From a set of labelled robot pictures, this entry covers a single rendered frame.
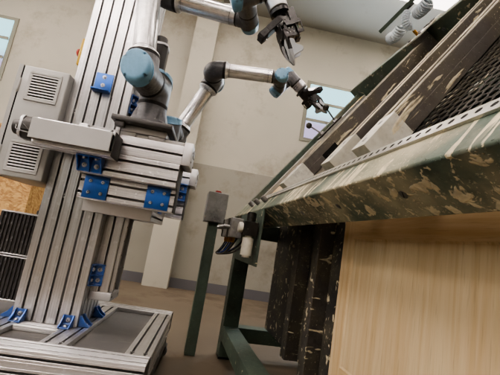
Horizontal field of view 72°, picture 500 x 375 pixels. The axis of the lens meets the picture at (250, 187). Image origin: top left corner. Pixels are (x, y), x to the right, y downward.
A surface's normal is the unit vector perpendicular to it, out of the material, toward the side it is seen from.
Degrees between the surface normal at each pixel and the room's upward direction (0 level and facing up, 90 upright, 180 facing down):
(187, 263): 90
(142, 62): 98
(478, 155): 144
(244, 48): 90
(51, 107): 90
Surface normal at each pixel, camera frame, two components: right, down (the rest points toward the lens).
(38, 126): 0.11, -0.14
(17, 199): -0.17, -0.19
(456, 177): -0.69, 0.68
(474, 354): -0.96, -0.19
